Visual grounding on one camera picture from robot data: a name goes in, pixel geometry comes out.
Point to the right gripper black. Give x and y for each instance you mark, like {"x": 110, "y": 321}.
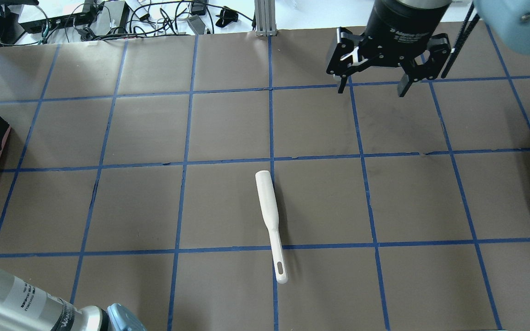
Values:
{"x": 399, "y": 25}

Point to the beige hand brush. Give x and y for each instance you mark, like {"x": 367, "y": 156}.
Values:
{"x": 269, "y": 211}

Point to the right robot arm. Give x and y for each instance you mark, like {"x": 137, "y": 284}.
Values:
{"x": 509, "y": 18}

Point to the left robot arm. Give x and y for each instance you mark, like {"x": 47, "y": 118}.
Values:
{"x": 25, "y": 307}

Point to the black power adapter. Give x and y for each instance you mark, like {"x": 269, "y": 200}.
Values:
{"x": 197, "y": 25}

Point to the power strip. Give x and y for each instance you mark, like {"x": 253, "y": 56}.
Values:
{"x": 33, "y": 21}

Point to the aluminium frame post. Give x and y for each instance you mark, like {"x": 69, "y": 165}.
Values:
{"x": 264, "y": 18}

